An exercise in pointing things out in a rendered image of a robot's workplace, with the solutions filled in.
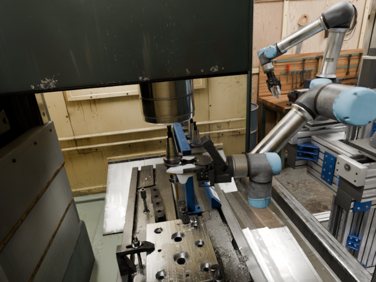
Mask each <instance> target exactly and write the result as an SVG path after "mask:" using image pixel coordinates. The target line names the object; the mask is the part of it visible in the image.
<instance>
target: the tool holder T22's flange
mask: <svg viewBox="0 0 376 282"><path fill-rule="evenodd" d="M179 155H180V156H179V157H178V158H175V159H168V158H166V154H165V155H164V157H163V161H164V165H165V166H166V167H178V166H180V165H182V162H183V159H182V153H180V152H179Z"/></svg>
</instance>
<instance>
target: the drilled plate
mask: <svg viewBox="0 0 376 282"><path fill-rule="evenodd" d="M191 221H193V222H191ZM189 222H190V223H191V224H189V223H188V224H189V225H186V226H185V227H184V226H182V224H181V223H182V222H181V220H180V219H178V220H171V221H167V222H160V223H153V224H147V241H150V242H152V243H154V244H155V245H156V246H155V249H153V250H151V251H148V252H146V282H160V281H161V282H213V278H212V275H211V273H210V268H211V265H214V264H218V261H217V258H216V255H215V252H214V249H213V245H212V242H211V240H210V237H209V233H208V230H207V227H206V224H205V221H204V218H203V216H199V217H192V218H189ZM176 223H177V224H178V225H176ZM179 225H180V227H179ZM190 226H191V227H190ZM158 227H159V228H158ZM160 227H161V228H160ZM162 227H163V228H164V229H162ZM193 227H194V229H193ZM196 227H197V228H196ZM177 231H179V232H177ZM183 232H184V233H183ZM185 232H186V233H185ZM171 234H172V235H171ZM184 234H185V236H184ZM188 237H189V238H188ZM202 238H203V239H202ZM179 251H180V253H179ZM181 252H182V253H181ZM185 252H187V254H188V255H187V254H186V253H185ZM202 252H203V253H202ZM175 253H176V255H175V256H174V254H175ZM163 255H164V256H163ZM173 256H174V257H173ZM189 256H190V257H189ZM206 256H207V257H206ZM198 259H200V260H198ZM197 260H198V261H197ZM205 261H207V262H208V263H207V262H205ZM187 262H188V263H187ZM200 262H201V263H200ZM202 262H203V264H202ZM209 263H210V264H209ZM184 264H185V265H184ZM200 264H201V265H200ZM218 265H219V264H218ZM198 267H200V268H201V270H200V268H199V269H198ZM163 269H164V270H163ZM160 270H162V271H160ZM202 270H203V271H204V272H202ZM157 271H158V272H157ZM188 272H190V273H188ZM166 273H167V274H166ZM187 273H188V274H187ZM197 273H199V274H197ZM179 274H181V275H179ZM189 274H190V275H189ZM166 276H167V277H166ZM188 276H189V279H188ZM165 277H166V278H165ZM155 278H156V279H155ZM160 279H161V280H160ZM162 279H164V280H163V281H162Z"/></svg>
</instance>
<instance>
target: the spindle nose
mask: <svg viewBox="0 0 376 282"><path fill-rule="evenodd" d="M137 87H138V94H139V102H140V109H141V114H142V117H143V120H144V121H145V122H146V123H149V124H156V125H168V124H177V123H181V122H184V121H188V120H190V119H191V118H193V117H194V115H195V97H194V80H193V79H188V80H181V81H169V82H157V83H145V84H138V85H137Z"/></svg>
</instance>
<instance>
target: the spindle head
mask: <svg viewBox="0 0 376 282"><path fill-rule="evenodd" d="M251 12H252V0H0V97H5V96H17V95H29V94H36V93H48V92H60V91H71V90H83V89H90V88H103V87H115V86H126V85H133V84H145V83H157V82H169V81H181V80H188V79H200V78H212V77H224V76H236V75H243V74H248V72H249V71H250V62H251V60H250V57H251Z"/></svg>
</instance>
